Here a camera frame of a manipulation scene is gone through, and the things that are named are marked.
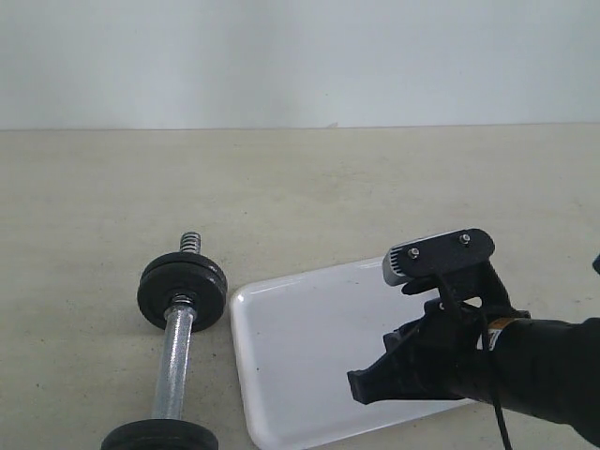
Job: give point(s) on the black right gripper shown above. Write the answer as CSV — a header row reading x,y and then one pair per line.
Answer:
x,y
431,358

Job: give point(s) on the black weight plate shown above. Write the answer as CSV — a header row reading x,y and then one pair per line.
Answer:
x,y
160,434
186,285
190,258

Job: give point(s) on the chrome threaded dumbbell bar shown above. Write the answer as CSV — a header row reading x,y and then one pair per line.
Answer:
x,y
173,364

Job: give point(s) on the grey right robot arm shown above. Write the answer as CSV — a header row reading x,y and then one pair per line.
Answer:
x,y
542,368

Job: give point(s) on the white plastic tray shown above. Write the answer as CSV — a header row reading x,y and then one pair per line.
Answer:
x,y
295,340

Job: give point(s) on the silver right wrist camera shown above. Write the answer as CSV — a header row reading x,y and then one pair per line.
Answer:
x,y
392,272

